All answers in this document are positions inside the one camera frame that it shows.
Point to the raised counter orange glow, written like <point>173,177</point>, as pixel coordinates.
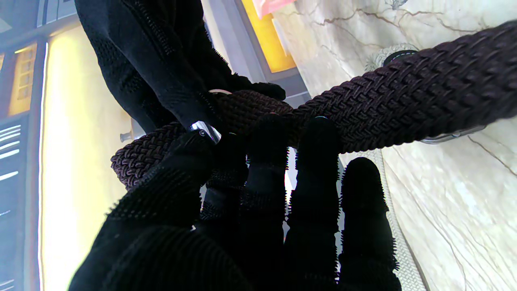
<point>274,48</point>

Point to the pink plastic storage basket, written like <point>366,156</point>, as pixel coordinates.
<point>270,6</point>

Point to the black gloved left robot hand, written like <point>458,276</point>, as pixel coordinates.
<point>202,242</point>

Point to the beige woven belt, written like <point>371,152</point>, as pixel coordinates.
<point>406,262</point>

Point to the dark brown belt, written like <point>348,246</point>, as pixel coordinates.
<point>404,101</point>

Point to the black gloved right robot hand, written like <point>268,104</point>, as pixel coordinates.
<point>153,52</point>

